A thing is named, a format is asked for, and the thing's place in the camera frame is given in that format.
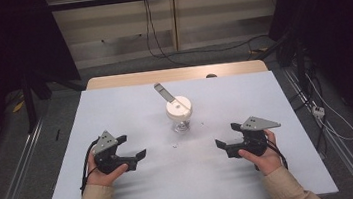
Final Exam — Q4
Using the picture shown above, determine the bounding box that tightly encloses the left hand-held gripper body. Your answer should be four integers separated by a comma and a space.
88, 127, 139, 177

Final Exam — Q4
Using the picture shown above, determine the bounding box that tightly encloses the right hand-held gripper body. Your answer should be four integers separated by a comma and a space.
221, 112, 285, 161

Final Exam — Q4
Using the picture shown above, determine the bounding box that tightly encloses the clear glass jar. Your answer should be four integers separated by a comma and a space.
171, 116, 193, 135

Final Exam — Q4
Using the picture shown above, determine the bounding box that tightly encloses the white lid with grey lever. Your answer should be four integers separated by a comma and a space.
153, 79, 195, 125

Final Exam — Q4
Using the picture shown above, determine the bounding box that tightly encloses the person's left hand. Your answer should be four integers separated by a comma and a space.
83, 148, 131, 190

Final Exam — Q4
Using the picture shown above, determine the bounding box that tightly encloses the person's right hand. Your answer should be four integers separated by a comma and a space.
236, 127, 285, 180

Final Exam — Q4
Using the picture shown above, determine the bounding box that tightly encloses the white table mat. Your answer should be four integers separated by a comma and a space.
30, 62, 340, 199

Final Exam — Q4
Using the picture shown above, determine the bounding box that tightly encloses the wooden table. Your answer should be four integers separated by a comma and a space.
85, 57, 269, 93

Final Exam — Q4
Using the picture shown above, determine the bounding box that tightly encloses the white power strip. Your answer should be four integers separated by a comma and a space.
311, 104, 327, 120

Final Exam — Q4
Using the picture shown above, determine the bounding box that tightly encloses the black metal stand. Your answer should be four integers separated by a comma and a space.
18, 69, 57, 135

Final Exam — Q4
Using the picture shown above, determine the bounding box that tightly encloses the yellow floor tape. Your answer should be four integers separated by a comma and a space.
11, 99, 27, 114

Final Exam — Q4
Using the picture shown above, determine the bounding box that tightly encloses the black curtain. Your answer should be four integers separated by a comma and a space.
264, 0, 353, 151
0, 0, 91, 174

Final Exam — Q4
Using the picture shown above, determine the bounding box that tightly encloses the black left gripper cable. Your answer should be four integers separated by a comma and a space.
74, 139, 105, 196

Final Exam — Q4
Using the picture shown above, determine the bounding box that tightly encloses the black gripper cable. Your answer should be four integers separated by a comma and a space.
74, 139, 105, 196
264, 136, 289, 173

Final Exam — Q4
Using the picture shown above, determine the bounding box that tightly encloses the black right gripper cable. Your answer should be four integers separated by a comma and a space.
264, 136, 289, 173

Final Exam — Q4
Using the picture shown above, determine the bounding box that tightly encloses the white cable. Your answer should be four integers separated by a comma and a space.
304, 68, 353, 145

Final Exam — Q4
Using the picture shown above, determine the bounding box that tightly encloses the black hanging cable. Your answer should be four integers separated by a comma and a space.
141, 0, 194, 71

